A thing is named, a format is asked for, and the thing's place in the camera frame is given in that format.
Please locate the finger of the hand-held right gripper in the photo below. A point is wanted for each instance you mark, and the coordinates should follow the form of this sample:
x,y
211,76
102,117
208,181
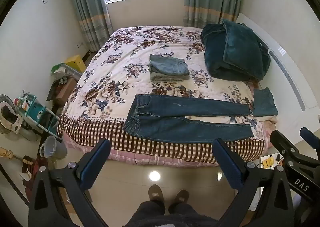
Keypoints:
x,y
310,134
287,147

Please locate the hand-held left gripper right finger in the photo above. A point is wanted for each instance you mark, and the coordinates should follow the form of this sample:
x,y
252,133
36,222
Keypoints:
x,y
226,162

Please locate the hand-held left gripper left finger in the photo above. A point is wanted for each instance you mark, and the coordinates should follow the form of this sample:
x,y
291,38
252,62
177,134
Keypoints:
x,y
96,164

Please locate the dark blue jeans pants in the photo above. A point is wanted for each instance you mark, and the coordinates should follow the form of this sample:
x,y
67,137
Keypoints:
x,y
175,120

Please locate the folded grey pants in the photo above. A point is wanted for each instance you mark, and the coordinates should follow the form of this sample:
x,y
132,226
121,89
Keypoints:
x,y
165,78

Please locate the small yellow device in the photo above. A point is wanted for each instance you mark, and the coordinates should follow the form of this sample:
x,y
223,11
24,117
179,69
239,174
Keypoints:
x,y
267,162

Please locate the grey plastic bucket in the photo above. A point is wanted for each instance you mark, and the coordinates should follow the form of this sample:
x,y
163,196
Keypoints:
x,y
53,147

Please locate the small folded dark jeans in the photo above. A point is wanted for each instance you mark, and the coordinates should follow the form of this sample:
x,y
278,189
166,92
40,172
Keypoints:
x,y
265,103

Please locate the person's right slipper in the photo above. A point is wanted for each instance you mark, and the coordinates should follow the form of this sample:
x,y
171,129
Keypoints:
x,y
179,198

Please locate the person's slipper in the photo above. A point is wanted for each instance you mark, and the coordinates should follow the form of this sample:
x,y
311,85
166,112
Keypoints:
x,y
179,198
156,193

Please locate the bed with pink checked sheet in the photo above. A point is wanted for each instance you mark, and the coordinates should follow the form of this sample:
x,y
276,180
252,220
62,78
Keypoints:
x,y
160,160

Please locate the red cloth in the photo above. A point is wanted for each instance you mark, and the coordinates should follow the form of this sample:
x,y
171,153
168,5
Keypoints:
x,y
32,169

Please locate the white headboard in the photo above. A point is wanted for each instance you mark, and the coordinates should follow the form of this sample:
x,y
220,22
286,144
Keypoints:
x,y
287,72

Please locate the person's left slipper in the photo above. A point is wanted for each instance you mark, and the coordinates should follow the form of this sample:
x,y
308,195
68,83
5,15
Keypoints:
x,y
156,193

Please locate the teal storage rack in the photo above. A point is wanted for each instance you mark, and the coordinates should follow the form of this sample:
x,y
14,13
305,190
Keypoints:
x,y
41,114

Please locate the brown cardboard box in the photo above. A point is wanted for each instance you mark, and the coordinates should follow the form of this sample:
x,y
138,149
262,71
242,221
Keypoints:
x,y
65,90

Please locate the person's dark trousers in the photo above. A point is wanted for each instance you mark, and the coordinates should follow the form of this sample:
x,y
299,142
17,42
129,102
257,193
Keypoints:
x,y
162,217

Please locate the white floor fan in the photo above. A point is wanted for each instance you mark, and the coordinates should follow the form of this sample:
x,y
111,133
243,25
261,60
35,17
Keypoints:
x,y
10,119

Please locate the floral bed blanket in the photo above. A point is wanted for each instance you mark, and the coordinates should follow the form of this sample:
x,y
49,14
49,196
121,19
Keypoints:
x,y
120,67

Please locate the yellow box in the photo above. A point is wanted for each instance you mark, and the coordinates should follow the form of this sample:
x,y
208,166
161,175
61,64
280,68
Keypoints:
x,y
76,63

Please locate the teal plush quilt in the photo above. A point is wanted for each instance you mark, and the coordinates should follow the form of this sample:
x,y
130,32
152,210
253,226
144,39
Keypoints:
x,y
235,52

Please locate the folded light blue jeans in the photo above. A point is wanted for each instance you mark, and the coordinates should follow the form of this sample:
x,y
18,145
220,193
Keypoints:
x,y
168,64

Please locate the wall socket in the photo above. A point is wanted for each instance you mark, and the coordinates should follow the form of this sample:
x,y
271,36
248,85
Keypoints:
x,y
80,44

